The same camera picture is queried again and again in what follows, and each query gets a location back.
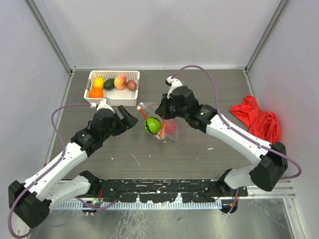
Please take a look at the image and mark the red cloth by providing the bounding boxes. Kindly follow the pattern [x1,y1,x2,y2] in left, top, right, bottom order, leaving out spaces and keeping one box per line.
[229,95,281,144]

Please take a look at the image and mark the white plastic basket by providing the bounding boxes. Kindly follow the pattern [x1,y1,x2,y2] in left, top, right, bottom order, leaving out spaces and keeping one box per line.
[83,70,140,107]

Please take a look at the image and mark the right aluminium frame post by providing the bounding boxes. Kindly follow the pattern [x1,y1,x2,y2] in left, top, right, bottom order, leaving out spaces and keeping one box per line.
[244,0,290,74]

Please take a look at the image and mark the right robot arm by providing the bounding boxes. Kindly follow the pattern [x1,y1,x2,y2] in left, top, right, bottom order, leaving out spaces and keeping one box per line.
[156,86,288,196]

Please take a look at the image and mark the white slotted cable duct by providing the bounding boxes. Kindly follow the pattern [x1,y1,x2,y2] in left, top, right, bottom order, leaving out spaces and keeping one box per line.
[55,199,222,210]

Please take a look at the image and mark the brown passion fruit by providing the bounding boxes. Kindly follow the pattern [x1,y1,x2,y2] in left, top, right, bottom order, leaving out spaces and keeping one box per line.
[126,80,137,91]

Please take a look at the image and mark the left aluminium frame post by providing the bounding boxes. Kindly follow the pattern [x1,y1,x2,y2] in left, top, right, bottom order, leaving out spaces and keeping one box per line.
[24,0,74,75]

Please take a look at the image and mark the purple cable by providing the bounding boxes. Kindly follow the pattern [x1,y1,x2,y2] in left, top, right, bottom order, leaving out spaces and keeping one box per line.
[171,65,303,215]
[8,104,119,238]

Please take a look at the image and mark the pink yellow peach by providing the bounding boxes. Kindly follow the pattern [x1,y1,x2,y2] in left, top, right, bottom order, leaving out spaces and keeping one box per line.
[114,75,127,90]

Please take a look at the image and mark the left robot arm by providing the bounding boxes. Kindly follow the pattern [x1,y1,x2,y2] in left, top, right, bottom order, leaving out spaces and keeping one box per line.
[8,102,138,229]

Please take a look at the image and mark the dark green avocado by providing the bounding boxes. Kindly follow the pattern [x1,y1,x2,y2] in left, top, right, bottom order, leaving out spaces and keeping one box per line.
[104,78,115,91]

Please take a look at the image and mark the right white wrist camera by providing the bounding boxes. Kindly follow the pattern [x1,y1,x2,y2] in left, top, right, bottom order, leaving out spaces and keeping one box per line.
[165,76,183,99]

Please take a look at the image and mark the red apple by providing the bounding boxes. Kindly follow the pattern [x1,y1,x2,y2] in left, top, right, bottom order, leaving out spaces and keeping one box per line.
[164,119,177,135]

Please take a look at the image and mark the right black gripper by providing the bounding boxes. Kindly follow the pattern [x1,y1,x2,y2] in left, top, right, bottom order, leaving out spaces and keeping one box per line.
[156,93,188,120]

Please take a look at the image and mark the aluminium frame post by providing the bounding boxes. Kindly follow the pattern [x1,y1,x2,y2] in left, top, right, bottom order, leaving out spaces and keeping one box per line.
[244,0,290,74]
[24,0,74,75]

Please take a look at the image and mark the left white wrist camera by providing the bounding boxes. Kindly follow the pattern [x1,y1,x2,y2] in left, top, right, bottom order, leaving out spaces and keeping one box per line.
[90,98,115,112]

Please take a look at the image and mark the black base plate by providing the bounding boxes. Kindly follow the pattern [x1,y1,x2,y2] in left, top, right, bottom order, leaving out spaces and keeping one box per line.
[79,179,248,203]

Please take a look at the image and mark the yellow lemon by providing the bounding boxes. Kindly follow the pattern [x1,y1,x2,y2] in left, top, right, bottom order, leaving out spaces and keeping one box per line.
[92,77,104,90]

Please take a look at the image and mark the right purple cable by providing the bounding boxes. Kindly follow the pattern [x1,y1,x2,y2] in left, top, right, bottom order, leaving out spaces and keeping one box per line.
[171,65,303,215]

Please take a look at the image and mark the clear zip top bag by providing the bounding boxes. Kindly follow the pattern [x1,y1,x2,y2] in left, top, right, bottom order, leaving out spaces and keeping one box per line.
[137,102,179,141]

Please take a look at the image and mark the green toy watermelon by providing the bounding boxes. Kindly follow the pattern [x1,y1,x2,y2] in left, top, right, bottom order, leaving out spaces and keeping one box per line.
[144,117,161,134]

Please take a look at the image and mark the orange fruit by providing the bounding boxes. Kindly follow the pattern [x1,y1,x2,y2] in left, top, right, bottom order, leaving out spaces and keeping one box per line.
[89,88,104,99]

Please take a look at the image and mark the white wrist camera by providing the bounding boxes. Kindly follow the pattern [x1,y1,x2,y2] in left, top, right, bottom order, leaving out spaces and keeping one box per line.
[90,98,115,112]
[165,76,183,99]

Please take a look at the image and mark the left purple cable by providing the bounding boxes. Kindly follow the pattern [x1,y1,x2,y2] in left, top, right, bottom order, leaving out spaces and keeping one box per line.
[8,104,119,238]

